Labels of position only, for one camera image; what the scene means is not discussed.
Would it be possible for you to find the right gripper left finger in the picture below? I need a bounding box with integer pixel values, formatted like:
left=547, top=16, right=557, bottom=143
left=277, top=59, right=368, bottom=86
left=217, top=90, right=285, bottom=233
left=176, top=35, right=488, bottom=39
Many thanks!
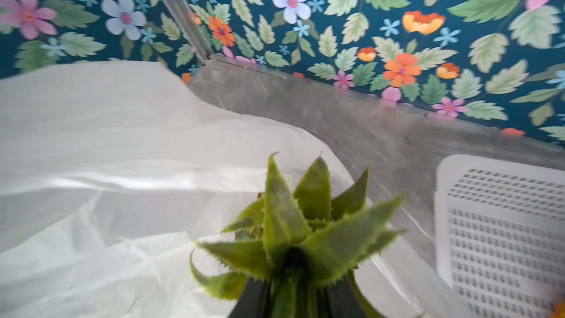
left=228, top=278, right=272, bottom=318

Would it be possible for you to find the white perforated plastic basket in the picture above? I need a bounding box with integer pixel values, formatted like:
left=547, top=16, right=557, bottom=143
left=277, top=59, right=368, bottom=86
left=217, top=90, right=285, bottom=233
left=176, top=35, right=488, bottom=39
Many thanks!
left=434, top=155, right=564, bottom=317

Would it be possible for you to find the white plastic bag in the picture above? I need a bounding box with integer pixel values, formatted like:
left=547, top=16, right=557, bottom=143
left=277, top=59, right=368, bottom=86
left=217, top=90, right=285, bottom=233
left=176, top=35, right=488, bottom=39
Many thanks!
left=0, top=60, right=480, bottom=318

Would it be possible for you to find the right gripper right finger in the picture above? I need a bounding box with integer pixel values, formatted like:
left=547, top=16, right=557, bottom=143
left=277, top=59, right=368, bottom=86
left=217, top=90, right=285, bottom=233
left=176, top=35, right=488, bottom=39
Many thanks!
left=316, top=273, right=367, bottom=318

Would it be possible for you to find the green pineapple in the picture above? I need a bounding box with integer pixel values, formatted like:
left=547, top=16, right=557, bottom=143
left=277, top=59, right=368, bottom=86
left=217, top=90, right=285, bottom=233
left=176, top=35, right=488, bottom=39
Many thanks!
left=191, top=158, right=403, bottom=317

